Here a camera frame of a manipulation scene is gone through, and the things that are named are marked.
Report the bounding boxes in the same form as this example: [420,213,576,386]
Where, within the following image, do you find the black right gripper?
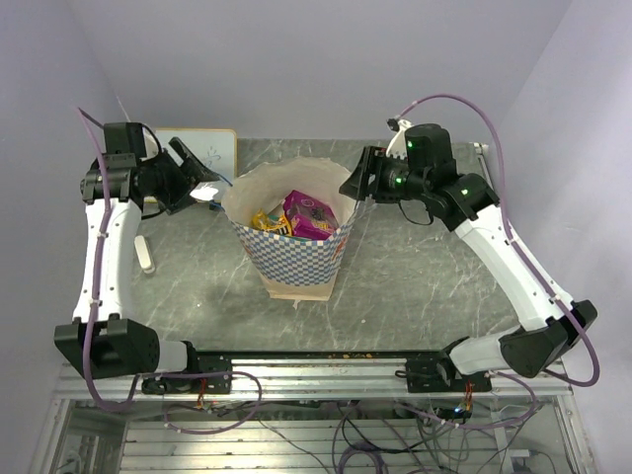
[340,145,431,204]

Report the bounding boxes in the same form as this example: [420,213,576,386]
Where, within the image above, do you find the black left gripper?
[140,136,220,214]

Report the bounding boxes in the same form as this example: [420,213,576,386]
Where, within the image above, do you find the purple snack pouch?
[282,190,339,240]

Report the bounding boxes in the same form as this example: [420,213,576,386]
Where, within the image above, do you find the blue checkered paper bag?
[222,157,356,301]

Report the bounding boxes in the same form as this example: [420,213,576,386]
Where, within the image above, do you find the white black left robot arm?
[54,122,220,392]

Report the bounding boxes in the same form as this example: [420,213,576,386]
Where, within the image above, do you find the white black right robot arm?
[339,120,597,391]

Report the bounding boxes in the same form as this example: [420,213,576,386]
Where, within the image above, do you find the yellow candy packet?
[252,209,292,236]

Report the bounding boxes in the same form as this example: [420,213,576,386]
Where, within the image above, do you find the small whiteboard yellow frame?
[155,127,237,182]

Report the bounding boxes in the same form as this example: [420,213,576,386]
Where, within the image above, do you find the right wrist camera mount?
[385,118,413,159]

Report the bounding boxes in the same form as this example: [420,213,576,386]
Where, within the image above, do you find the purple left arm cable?
[77,107,137,414]

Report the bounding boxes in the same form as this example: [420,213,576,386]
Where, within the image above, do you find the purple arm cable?
[394,94,602,387]
[77,107,137,414]

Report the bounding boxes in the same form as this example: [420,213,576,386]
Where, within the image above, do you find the aluminium rail frame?
[31,351,596,473]

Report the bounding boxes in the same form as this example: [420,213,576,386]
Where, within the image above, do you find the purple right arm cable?
[394,94,602,387]

